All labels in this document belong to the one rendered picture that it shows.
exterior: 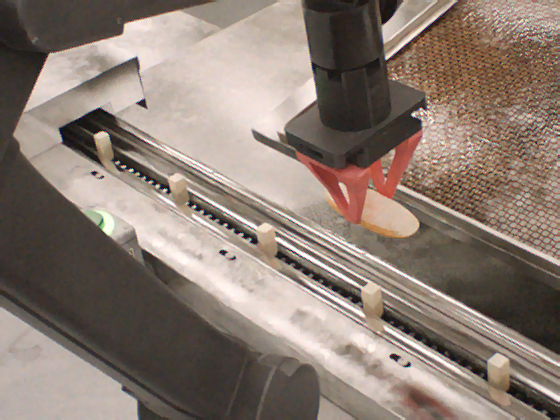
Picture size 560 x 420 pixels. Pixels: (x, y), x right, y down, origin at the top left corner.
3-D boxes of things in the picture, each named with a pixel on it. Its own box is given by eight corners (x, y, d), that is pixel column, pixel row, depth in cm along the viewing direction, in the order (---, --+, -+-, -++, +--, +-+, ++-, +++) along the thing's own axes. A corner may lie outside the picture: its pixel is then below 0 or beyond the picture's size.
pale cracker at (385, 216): (313, 201, 95) (311, 191, 94) (344, 179, 97) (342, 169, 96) (398, 247, 89) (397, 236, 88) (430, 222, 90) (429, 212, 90)
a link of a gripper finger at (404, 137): (316, 211, 94) (300, 120, 88) (374, 170, 97) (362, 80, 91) (374, 243, 89) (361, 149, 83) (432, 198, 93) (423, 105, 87)
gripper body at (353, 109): (284, 147, 88) (269, 68, 83) (372, 88, 92) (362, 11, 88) (341, 176, 83) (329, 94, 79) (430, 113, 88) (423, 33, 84)
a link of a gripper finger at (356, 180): (305, 219, 93) (288, 128, 87) (364, 177, 96) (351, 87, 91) (363, 251, 89) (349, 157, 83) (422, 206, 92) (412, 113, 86)
